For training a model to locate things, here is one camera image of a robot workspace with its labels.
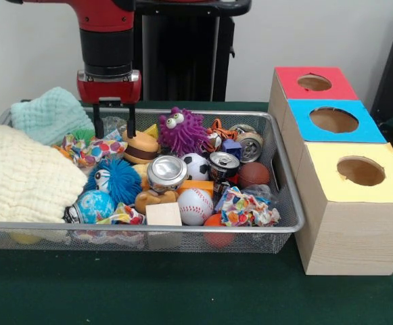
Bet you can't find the crumpled colourful paper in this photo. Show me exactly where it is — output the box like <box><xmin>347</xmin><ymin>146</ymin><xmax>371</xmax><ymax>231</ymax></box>
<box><xmin>216</xmin><ymin>186</ymin><xmax>281</xmax><ymax>228</ymax></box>

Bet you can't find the clear packet with blue label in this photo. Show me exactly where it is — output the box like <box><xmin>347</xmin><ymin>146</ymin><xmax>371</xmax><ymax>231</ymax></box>
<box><xmin>101</xmin><ymin>116</ymin><xmax>128</xmax><ymax>142</ymax></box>

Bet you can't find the white baseball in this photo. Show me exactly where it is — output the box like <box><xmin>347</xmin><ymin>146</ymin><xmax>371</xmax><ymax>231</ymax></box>
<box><xmin>177</xmin><ymin>188</ymin><xmax>214</xmax><ymax>227</ymax></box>

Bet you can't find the toy hamburger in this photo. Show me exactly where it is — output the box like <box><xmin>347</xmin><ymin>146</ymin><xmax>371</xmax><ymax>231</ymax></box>
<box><xmin>121</xmin><ymin>130</ymin><xmax>160</xmax><ymax>165</ymax></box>

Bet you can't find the black orange drink can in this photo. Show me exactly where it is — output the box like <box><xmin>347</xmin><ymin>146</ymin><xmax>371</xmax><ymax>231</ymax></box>
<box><xmin>208</xmin><ymin>151</ymin><xmax>241</xmax><ymax>182</ymax></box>

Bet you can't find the shallow mesh bin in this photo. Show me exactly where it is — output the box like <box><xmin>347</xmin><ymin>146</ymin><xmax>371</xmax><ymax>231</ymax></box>
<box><xmin>0</xmin><ymin>105</ymin><xmax>306</xmax><ymax>255</ymax></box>

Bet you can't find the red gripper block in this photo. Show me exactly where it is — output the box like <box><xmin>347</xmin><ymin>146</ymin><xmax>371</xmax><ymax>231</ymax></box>
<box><xmin>76</xmin><ymin>69</ymin><xmax>142</xmax><ymax>139</ymax></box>

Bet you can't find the wooden box with three holes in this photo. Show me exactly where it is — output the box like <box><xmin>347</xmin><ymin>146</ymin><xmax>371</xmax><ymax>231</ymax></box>
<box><xmin>267</xmin><ymin>66</ymin><xmax>393</xmax><ymax>277</ymax></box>

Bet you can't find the purple spiky eyed toy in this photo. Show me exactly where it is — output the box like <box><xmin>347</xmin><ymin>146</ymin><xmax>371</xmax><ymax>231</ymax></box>
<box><xmin>158</xmin><ymin>107</ymin><xmax>210</xmax><ymax>156</ymax></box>

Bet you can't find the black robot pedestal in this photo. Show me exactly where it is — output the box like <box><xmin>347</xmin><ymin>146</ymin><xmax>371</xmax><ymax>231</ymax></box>
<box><xmin>133</xmin><ymin>0</ymin><xmax>253</xmax><ymax>102</ymax></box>

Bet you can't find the blue spiky eyed toy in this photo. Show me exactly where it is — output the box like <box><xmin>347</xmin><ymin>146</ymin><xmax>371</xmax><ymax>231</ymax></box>
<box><xmin>86</xmin><ymin>158</ymin><xmax>143</xmax><ymax>206</ymax></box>

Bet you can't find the crushed silver can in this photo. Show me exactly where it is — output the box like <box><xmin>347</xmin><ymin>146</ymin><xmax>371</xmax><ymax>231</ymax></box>
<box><xmin>147</xmin><ymin>155</ymin><xmax>189</xmax><ymax>193</ymax></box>

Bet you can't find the mint green cloth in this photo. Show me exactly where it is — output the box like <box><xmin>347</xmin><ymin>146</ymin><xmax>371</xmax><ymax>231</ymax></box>
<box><xmin>10</xmin><ymin>87</ymin><xmax>95</xmax><ymax>146</ymax></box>

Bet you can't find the small soccer ball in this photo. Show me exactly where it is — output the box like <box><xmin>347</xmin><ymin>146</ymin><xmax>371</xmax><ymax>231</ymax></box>
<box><xmin>181</xmin><ymin>153</ymin><xmax>211</xmax><ymax>181</ymax></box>

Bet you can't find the cream waffle cloth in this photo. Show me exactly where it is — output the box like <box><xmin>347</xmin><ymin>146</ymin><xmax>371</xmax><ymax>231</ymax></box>
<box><xmin>0</xmin><ymin>124</ymin><xmax>89</xmax><ymax>224</ymax></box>

